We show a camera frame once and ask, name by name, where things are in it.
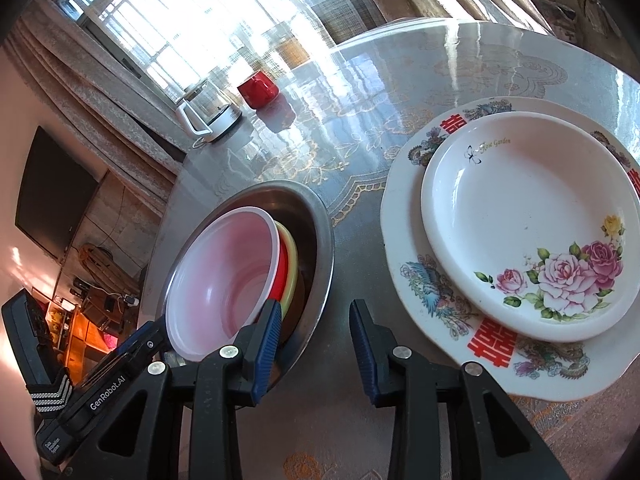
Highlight cardboard box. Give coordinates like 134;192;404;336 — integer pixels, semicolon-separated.
530;0;640;47

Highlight white bird print plate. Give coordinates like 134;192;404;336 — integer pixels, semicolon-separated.
380;97;640;402

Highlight white rose print plate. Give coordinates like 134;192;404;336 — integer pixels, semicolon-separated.
421;111;635;343

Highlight stainless steel basin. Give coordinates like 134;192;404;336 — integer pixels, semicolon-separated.
155;181;335;391

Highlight red plastic bowl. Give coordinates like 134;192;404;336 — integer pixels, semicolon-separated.
165;206;291;362

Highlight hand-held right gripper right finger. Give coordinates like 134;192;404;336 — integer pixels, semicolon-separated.
348;299;571;480

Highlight wooden low cabinet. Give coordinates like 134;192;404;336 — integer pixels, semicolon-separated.
47;285;142;377

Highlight large barred window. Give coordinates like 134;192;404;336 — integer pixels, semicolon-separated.
60;0;391;106

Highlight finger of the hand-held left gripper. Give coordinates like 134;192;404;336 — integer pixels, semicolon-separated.
117;317;171;361

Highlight yellow plastic bowl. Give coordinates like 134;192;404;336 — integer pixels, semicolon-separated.
272;221;300;318

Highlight black television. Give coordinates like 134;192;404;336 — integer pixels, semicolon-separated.
14;126;100;261

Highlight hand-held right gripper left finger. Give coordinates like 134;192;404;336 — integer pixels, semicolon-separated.
65;299;283;480

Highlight glass electric kettle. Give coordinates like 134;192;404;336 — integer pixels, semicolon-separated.
176;76;243;143

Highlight red ceramic mug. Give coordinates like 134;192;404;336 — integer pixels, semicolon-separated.
237;71;279;110

